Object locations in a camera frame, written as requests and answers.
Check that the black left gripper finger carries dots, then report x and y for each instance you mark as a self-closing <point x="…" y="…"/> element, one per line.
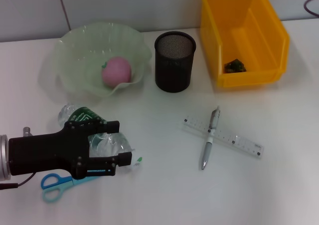
<point x="112" y="127"/>
<point x="124" y="158"/>

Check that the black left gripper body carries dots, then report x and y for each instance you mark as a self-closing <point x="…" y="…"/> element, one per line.
<point x="47" y="152"/>

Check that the clear green-label water bottle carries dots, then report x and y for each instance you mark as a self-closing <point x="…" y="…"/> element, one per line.
<point x="77" y="115"/>

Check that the pink toy peach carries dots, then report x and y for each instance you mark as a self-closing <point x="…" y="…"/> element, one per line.
<point x="117" y="71"/>

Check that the green plastic wrapper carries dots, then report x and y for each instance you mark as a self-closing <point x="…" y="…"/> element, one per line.
<point x="234" y="66"/>

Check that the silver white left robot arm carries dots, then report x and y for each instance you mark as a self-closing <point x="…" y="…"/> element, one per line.
<point x="4" y="157"/>

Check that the blue teal scissors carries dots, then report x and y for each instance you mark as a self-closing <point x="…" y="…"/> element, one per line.
<point x="51" y="196"/>

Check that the translucent green fruit plate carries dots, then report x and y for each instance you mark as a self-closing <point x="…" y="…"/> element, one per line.
<point x="87" y="48"/>

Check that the grey white ballpoint pen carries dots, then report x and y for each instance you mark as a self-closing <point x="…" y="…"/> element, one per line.
<point x="207" y="150"/>

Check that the black mesh pen holder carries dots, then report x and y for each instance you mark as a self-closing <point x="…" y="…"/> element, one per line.
<point x="174" y="67"/>

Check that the transparent plastic ruler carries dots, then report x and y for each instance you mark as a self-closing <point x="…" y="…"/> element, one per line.
<point x="244" y="142"/>

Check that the yellow plastic bin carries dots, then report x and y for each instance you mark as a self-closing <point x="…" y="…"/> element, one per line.
<point x="249" y="23"/>

